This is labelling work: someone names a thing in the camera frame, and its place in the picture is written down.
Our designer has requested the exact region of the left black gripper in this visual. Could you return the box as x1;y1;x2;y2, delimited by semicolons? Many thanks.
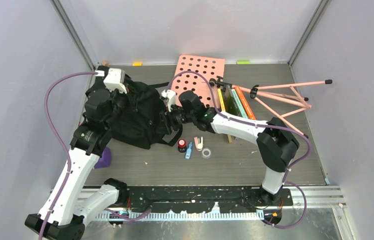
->
105;83;139;129

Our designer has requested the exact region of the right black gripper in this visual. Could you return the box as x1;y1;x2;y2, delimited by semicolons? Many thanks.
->
156;101;196;136

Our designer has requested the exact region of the black student backpack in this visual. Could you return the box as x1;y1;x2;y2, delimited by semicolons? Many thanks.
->
70;75;183;154

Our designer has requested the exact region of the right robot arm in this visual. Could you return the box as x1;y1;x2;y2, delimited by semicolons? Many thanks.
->
160;89;299;205

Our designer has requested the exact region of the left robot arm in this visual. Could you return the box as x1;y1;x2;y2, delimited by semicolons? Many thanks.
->
25;88;129;240

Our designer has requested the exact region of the red black stamp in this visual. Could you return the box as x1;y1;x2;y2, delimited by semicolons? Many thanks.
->
177;139;187;153

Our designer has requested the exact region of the pink small stapler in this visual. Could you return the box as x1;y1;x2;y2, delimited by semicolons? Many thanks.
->
194;136;203;152

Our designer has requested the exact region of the blue small clip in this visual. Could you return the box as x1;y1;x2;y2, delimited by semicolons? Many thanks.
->
185;142;193;160

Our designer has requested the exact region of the clear tape roll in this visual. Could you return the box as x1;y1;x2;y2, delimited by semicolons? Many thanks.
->
201;148;212;159

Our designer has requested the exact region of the yellow book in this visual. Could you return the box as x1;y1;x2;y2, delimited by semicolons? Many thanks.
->
217;89;232;144

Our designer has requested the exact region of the pink perforated music stand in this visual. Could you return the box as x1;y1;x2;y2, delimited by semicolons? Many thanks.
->
170;54;333;133

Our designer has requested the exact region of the dark green book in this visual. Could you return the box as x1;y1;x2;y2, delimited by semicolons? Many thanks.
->
224;85;242;117

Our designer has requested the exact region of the purple ball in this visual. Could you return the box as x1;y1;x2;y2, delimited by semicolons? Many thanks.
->
94;147;112;169

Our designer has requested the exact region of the teal spine book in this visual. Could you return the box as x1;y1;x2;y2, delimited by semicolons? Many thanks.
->
231;88;249;119

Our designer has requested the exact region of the orange treehouse book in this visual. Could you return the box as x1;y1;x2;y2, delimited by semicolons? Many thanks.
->
234;86;256;120

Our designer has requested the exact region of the green tape marker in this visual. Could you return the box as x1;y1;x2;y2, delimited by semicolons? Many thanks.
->
236;60;250;65

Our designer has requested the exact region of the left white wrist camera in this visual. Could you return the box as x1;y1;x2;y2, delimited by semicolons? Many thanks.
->
96;68;128;94

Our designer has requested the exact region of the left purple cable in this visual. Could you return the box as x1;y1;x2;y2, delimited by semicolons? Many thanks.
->
38;70;100;240

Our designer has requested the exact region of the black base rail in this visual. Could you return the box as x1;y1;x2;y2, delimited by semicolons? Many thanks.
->
116;185;293;214

